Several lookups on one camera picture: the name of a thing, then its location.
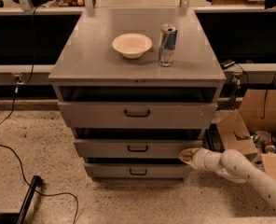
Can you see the grey metal drawer cabinet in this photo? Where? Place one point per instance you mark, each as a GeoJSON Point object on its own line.
{"type": "Point", "coordinates": [90, 70]}

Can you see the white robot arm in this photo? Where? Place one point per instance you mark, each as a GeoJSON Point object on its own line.
{"type": "Point", "coordinates": [233, 166]}

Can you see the brown cardboard box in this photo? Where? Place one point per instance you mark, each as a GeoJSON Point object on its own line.
{"type": "Point", "coordinates": [257, 112]}

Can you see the white paper bowl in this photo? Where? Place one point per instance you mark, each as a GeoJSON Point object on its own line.
{"type": "Point", "coordinates": [132, 46]}

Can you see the black metal floor bar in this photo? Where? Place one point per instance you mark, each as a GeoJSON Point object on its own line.
{"type": "Point", "coordinates": [18, 218]}

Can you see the grey top drawer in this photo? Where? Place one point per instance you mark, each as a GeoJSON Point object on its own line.
{"type": "Point", "coordinates": [137, 115]}

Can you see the silver blue drink can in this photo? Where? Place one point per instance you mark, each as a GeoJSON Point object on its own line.
{"type": "Point", "coordinates": [167, 42]}

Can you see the red can in box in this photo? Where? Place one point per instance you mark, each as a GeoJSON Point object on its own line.
{"type": "Point", "coordinates": [268, 147]}

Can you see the grey bottom drawer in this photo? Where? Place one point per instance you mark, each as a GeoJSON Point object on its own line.
{"type": "Point", "coordinates": [104, 168]}

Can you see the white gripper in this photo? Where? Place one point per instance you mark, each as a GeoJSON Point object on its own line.
{"type": "Point", "coordinates": [200, 160]}

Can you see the small black device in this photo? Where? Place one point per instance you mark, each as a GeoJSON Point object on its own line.
{"type": "Point", "coordinates": [226, 64]}

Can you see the grey drawer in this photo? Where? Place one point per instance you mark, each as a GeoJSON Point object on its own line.
{"type": "Point", "coordinates": [137, 115]}
{"type": "Point", "coordinates": [135, 143]}
{"type": "Point", "coordinates": [104, 168]}

